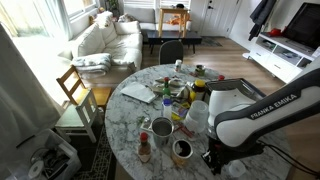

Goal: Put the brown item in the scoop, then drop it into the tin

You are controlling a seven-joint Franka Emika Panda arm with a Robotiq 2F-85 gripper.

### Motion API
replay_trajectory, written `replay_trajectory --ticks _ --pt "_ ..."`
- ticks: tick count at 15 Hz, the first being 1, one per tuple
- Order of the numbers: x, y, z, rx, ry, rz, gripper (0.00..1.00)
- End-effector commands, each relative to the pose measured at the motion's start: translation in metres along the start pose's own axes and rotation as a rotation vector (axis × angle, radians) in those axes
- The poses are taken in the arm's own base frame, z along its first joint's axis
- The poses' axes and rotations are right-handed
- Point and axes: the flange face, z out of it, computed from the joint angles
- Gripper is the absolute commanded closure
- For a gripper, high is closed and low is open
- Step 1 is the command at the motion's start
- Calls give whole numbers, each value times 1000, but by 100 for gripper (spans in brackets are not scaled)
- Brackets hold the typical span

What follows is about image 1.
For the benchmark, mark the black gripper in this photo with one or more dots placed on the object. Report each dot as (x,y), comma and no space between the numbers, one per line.
(220,153)

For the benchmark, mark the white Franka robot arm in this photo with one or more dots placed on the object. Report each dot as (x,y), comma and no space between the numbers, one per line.
(253,113)

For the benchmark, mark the red item on cabinet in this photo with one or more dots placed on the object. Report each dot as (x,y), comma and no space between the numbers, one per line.
(275,32)

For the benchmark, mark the translucent plastic container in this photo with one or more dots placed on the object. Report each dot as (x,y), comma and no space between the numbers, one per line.
(196,116)

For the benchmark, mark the steel mug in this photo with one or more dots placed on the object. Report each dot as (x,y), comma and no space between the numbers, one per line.
(162,130)

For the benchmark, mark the colourful snack packets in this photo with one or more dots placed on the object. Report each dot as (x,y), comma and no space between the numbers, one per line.
(180,110)

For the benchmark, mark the hot sauce bottle red cap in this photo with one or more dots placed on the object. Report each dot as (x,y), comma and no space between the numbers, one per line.
(144,150)

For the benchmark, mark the yellow lemon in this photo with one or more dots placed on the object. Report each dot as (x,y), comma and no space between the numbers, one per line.
(192,96)

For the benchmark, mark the white bottle blue cap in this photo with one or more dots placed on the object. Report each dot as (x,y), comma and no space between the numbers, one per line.
(167,108)

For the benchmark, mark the dark jar yellow lid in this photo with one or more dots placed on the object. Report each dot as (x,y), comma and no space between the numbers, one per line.
(199,88)

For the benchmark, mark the small jar red lid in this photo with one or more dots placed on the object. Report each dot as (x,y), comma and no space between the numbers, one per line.
(221,77)

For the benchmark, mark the green bottle red cap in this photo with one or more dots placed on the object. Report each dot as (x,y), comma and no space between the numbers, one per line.
(166,89)

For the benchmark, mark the white paper sheet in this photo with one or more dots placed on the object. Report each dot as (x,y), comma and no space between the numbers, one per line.
(138,91)

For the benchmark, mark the small white bottle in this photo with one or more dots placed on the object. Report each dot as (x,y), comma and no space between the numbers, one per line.
(178,65)

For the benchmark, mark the dark patterned rug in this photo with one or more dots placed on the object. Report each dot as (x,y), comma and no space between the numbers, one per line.
(100,160)

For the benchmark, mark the black shell chair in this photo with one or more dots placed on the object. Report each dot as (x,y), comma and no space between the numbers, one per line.
(171,51)

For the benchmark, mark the black coffee table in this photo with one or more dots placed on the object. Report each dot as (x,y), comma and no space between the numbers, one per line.
(173,36)

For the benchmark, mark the wooden chair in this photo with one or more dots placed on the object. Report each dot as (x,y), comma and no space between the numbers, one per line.
(96,95)

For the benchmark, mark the white door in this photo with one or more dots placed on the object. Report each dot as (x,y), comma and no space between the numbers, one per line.
(213,16)

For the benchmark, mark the white chair green seat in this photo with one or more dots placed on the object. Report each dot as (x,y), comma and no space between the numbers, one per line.
(71,118)

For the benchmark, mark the orange plush toy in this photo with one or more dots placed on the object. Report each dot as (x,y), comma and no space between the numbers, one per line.
(175,20)

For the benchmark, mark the white sofa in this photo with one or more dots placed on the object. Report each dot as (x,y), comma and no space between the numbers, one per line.
(123,43)

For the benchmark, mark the dark hanging jacket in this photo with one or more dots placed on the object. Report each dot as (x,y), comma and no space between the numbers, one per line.
(261,15)

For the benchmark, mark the folded grey blanket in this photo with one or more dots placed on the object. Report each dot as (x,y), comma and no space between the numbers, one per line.
(91,63)

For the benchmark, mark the tall wooden side table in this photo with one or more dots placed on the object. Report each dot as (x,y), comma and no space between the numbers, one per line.
(173,10)

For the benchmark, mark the clear plastic storage bin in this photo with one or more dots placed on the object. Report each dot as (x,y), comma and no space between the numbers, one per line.
(50,160)

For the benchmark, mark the grey two-seat sofa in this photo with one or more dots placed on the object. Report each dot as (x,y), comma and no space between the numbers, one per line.
(140,15)

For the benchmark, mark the black television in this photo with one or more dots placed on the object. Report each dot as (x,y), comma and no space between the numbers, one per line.
(305,25)

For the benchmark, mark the white curtain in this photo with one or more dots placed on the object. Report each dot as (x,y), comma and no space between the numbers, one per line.
(23,100)

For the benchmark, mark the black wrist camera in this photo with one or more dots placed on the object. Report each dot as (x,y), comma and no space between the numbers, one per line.
(250,150)

